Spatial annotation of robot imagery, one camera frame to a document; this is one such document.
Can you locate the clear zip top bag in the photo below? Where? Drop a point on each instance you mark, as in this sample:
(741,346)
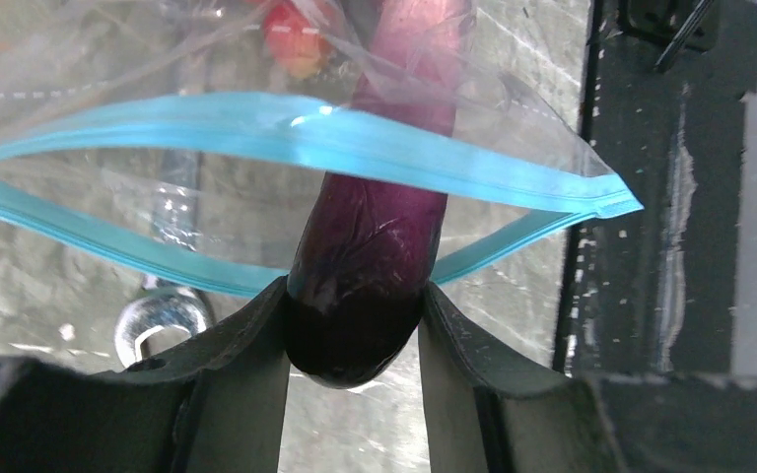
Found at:
(93,92)

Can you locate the chrome combination wrench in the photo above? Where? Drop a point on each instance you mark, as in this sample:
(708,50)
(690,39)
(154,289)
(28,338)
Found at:
(166,300)

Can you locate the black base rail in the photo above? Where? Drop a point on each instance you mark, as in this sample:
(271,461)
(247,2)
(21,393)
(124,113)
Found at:
(666,88)

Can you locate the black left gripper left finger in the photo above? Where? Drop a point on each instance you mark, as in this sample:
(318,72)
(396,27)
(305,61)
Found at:
(214,403)

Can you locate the red fake lychee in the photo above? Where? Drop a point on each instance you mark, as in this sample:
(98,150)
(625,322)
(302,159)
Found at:
(293,42)

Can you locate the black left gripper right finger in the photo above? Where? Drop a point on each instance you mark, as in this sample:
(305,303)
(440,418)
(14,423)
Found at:
(488,408)

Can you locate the purple fake eggplant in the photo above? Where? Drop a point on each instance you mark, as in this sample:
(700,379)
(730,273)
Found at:
(362,267)

